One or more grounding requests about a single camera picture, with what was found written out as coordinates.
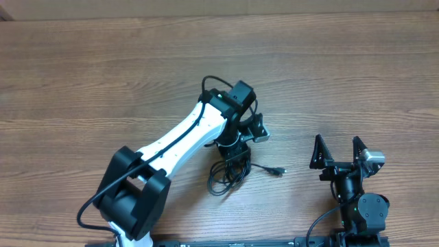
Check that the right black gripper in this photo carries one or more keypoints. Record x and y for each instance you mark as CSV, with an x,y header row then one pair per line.
x,y
321,158

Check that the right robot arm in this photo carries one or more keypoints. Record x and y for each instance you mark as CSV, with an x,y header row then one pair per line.
x,y
362,214

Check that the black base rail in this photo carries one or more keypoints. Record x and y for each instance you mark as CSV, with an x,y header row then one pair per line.
x,y
236,243

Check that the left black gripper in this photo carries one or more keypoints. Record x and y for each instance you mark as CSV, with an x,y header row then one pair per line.
x,y
228,156

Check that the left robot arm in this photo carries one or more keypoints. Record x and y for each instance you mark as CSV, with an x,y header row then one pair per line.
x,y
132,194

